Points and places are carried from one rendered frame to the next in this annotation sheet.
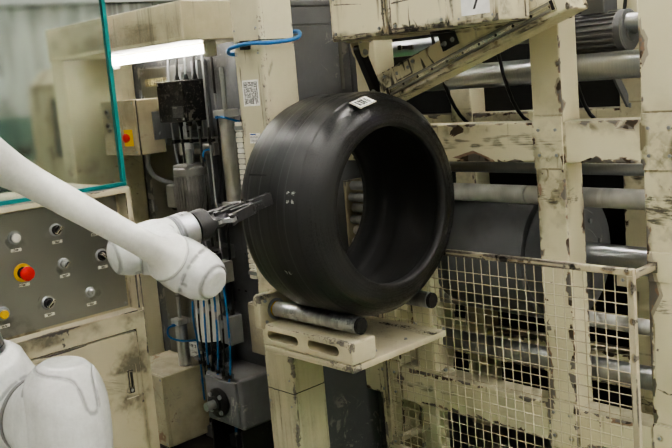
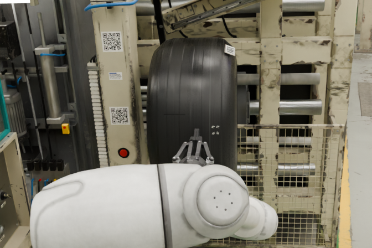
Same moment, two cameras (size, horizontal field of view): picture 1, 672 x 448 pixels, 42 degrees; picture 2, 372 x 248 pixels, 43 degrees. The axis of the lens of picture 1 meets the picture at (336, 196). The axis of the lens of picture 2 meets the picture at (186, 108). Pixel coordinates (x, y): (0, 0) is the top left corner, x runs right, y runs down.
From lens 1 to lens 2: 1.58 m
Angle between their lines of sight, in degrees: 41
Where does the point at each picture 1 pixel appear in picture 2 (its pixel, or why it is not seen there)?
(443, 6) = not seen: outside the picture
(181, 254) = (262, 213)
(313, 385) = not seen: hidden behind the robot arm
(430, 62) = (211, 7)
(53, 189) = not seen: hidden behind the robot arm
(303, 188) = (225, 122)
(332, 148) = (233, 89)
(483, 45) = not seen: outside the picture
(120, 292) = (14, 218)
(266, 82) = (129, 34)
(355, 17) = not seen: outside the picture
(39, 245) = not seen: outside the picture
